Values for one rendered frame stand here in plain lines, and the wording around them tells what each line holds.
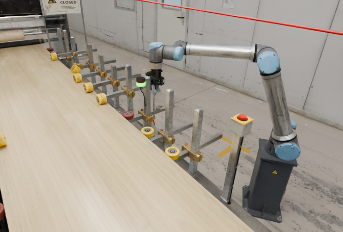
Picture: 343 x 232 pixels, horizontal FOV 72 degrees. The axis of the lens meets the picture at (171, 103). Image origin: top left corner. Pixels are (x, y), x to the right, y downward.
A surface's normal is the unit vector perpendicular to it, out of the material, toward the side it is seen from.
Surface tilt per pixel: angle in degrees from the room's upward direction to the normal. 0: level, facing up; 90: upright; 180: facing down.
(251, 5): 90
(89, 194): 0
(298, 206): 0
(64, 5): 90
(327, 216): 0
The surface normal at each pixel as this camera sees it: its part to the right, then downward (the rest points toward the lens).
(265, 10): -0.71, 0.31
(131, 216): 0.04, -0.88
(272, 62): -0.32, 0.33
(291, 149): -0.25, 0.52
